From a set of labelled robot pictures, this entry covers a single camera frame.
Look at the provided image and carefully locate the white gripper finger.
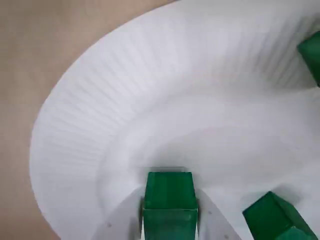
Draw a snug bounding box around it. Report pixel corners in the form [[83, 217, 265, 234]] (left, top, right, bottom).
[[93, 188, 147, 240], [194, 188, 242, 240]]

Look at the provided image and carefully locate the green cube block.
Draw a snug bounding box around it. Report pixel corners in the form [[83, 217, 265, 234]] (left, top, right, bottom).
[[241, 191, 318, 240], [141, 171, 200, 240], [296, 31, 320, 88]]

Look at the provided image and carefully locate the white paper plate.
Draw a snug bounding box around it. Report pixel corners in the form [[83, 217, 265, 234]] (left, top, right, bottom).
[[28, 0, 320, 240]]

